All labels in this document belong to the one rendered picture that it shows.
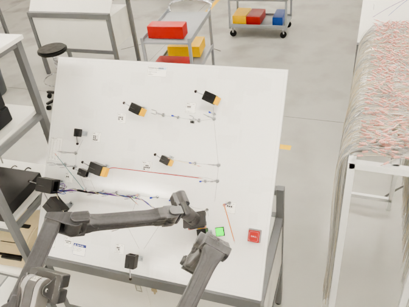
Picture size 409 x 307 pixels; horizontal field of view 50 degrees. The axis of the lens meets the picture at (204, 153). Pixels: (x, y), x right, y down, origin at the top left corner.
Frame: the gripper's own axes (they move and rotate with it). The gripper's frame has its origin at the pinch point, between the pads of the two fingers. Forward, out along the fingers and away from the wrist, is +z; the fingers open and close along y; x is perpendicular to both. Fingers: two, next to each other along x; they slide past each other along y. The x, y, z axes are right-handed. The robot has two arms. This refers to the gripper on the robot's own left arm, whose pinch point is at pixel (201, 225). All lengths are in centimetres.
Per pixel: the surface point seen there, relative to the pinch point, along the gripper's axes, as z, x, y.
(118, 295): 35, 19, 60
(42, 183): -20, -26, 72
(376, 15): 157, -225, -119
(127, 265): 2.1, 12.7, 37.2
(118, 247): 8.0, 1.7, 45.6
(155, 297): 33, 22, 38
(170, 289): 18.8, 22.0, 23.1
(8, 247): 12, -9, 117
